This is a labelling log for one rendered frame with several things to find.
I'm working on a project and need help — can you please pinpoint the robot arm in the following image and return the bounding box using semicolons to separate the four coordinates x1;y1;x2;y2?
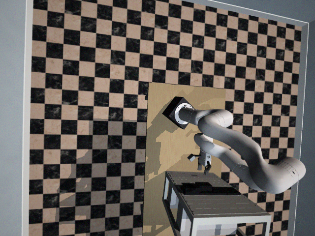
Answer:
174;103;306;194

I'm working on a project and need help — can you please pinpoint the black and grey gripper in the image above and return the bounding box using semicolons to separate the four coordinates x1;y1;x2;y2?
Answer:
198;150;211;176

